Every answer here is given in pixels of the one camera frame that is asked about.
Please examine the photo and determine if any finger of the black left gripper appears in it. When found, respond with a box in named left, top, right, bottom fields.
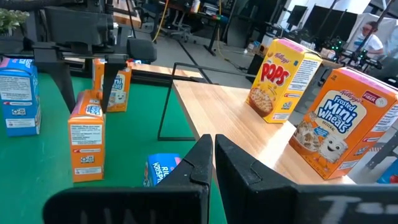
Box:
left=33, top=58, right=78, bottom=114
left=101, top=58, right=129, bottom=114

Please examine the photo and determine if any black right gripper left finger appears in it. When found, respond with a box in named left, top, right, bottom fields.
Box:
left=42, top=133, right=215, bottom=224

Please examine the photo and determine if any person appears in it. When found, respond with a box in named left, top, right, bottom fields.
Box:
left=351, top=21, right=385, bottom=60

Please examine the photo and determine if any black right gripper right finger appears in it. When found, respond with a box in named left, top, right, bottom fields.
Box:
left=215, top=133, right=398, bottom=224

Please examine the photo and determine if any white bucket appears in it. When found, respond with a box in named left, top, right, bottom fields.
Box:
left=261, top=32, right=277, bottom=48

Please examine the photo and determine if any Corn Pops cereal box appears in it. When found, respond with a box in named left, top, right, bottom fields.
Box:
left=246, top=37, right=323, bottom=124

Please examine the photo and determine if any yellow hanging cable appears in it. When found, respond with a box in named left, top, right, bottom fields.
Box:
left=150, top=0, right=170, bottom=44

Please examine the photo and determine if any black computer monitor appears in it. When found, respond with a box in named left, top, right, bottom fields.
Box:
left=285, top=4, right=308, bottom=27

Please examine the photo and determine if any green plant in ribbed pot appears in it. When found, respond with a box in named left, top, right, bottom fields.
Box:
left=0, top=8, right=30, bottom=34

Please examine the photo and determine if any Frosted Mini Wheats cereal box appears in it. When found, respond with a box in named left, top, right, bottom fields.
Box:
left=92, top=58, right=133, bottom=113
left=67, top=89, right=106, bottom=184
left=288, top=67, right=398, bottom=180

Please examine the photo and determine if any Rice Krispies cereal box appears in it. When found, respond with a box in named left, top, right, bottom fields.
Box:
left=0, top=57, right=42, bottom=138
left=142, top=152, right=183, bottom=187

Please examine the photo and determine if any blue plastic bin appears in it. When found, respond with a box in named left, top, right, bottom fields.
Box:
left=376, top=158, right=398, bottom=185

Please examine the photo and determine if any large black screen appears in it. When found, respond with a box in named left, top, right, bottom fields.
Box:
left=303, top=5, right=359, bottom=43

